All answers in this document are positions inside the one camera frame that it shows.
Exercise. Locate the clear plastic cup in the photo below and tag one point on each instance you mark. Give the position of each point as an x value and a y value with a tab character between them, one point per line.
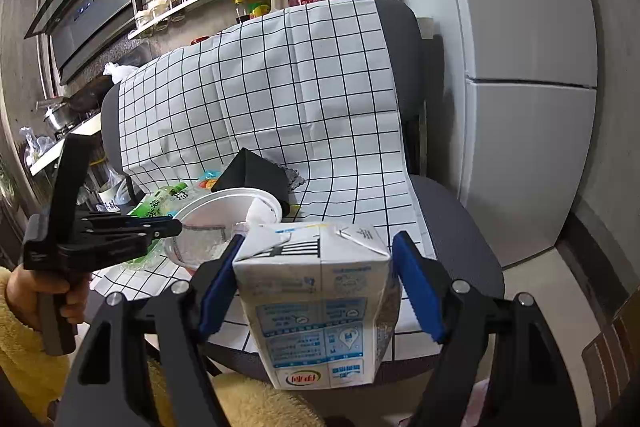
200	249

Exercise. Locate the grey fluffy cloth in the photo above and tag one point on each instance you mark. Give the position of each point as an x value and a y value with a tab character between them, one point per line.
292	177

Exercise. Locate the person's left hand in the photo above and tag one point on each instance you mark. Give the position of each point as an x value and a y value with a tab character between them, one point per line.
27	287

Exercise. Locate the grey office chair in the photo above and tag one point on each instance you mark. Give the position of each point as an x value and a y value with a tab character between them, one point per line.
450	227

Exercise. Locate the white blue milk carton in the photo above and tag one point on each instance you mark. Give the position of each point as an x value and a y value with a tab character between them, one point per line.
310	307

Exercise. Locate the black triangular box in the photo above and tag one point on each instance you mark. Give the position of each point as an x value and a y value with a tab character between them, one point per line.
250	179

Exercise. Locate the yellow cap sauce bottle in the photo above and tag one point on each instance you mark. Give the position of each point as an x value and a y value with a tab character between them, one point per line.
259	4
241	9

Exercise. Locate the yellow fleece robe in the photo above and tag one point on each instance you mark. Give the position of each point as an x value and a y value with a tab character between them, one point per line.
265	399

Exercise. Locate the green tea bottle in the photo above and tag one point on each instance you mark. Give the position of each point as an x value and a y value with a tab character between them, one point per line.
157	207

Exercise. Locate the colourful snack wrapper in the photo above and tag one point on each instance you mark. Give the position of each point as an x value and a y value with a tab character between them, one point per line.
207	179

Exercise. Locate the clear plastic bottle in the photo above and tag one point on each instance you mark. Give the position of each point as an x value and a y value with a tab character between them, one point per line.
111	194

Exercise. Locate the person's left forearm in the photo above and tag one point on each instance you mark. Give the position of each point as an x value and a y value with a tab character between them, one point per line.
20	357

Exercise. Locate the black wok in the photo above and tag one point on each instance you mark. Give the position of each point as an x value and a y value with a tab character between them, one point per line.
90	94

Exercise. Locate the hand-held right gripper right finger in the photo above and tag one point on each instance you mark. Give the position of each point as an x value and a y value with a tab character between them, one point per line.
420	292

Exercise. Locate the grey refrigerator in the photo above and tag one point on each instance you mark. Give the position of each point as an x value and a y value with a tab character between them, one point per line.
520	57

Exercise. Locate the white plastic bag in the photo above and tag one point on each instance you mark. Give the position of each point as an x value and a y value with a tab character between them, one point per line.
119	72

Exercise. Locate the clear plastic bag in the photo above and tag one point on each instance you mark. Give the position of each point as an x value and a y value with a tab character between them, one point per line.
36	142

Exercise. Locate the glass jar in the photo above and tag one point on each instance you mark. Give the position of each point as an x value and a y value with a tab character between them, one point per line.
143	20
158	9
175	1

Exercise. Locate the steel range hood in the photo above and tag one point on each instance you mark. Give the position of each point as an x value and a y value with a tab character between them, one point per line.
90	12

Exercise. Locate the steel pot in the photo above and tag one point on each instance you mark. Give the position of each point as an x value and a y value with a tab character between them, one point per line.
57	117

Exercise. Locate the white black checkered cloth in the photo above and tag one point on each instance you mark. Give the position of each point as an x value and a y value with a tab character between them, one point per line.
280	97

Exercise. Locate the short metal wall shelf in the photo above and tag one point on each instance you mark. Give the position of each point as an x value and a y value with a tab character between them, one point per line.
175	14

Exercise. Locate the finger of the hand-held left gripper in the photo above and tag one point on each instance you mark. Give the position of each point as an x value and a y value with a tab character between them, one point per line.
150	224
110	247

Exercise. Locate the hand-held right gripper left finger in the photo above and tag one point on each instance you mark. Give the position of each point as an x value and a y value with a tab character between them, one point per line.
217	297

